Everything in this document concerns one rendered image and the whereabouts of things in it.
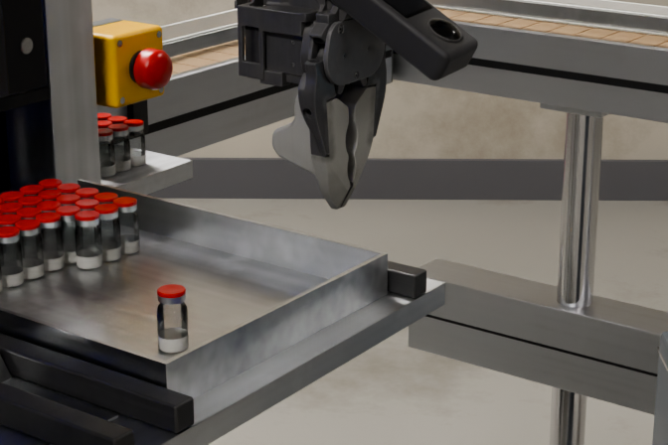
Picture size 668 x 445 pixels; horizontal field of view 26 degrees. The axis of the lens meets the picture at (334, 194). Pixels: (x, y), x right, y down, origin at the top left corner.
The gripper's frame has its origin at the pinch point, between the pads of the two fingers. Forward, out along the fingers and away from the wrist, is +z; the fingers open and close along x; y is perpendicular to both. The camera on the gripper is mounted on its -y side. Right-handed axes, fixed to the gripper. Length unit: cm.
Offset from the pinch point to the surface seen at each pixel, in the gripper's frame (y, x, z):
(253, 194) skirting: 195, -232, 97
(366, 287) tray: 0.4, -3.4, 8.7
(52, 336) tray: 11.2, 19.5, 7.4
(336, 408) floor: 95, -133, 98
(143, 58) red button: 35.6, -17.0, -2.6
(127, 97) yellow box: 37.4, -16.4, 1.4
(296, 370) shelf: -2.0, 8.9, 10.5
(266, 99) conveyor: 49, -53, 11
